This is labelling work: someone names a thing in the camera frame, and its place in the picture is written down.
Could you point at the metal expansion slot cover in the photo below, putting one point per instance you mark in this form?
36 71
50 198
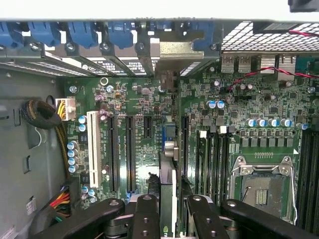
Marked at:
104 65
189 69
37 67
74 68
134 66

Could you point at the short black expansion slot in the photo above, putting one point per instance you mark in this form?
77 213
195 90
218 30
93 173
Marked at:
148 127

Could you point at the white power connector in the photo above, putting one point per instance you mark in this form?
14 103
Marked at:
67 109

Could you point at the blue expansion slot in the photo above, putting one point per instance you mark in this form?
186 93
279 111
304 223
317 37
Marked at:
164 139

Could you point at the metal CPU socket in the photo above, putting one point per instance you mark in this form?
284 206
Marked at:
264 194

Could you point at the white expansion slot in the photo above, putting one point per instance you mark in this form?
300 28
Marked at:
94 149

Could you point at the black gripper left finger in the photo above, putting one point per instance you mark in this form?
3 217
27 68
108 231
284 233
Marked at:
144 219

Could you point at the green motherboard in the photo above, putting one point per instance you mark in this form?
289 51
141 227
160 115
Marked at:
249 104

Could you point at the silver PC case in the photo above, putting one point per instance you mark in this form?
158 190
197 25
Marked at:
25 149

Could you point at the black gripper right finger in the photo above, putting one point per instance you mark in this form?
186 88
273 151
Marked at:
204 219

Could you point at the black RAM slot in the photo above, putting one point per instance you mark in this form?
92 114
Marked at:
226 161
202 161
211 161
219 161

